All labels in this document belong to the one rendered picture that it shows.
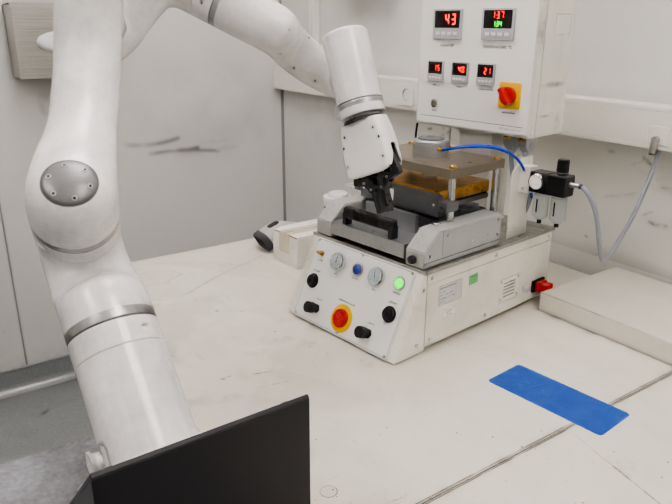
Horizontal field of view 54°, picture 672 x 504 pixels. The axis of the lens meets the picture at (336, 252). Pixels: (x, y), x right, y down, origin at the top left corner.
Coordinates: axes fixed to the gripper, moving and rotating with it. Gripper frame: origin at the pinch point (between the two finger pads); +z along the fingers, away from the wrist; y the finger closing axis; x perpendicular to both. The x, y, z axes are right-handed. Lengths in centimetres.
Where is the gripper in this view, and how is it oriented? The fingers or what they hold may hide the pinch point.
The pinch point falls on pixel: (383, 201)
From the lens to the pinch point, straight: 120.2
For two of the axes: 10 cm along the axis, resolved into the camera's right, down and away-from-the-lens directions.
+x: 6.5, -1.6, 7.4
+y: 7.3, -1.6, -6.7
